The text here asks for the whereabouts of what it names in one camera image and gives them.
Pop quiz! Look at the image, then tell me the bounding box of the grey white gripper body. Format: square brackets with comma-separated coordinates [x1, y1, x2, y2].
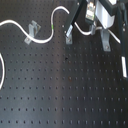
[85, 0, 115, 29]

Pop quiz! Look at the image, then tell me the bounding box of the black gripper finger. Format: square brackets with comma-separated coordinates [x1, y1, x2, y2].
[114, 3, 128, 79]
[64, 0, 86, 37]

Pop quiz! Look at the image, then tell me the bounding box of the white cable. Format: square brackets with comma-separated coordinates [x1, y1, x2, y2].
[0, 6, 122, 91]

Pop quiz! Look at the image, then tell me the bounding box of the right metal cable clip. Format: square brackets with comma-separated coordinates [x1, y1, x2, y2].
[100, 29, 111, 52]

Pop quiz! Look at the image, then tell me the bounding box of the metal cable clip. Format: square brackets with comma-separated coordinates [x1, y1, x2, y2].
[65, 24, 74, 45]
[24, 20, 41, 45]
[100, 29, 111, 52]

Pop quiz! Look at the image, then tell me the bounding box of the middle metal cable clip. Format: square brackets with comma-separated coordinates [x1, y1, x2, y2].
[65, 24, 74, 45]

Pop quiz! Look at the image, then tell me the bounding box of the left metal cable clip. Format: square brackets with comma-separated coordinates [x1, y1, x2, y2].
[24, 20, 41, 45]

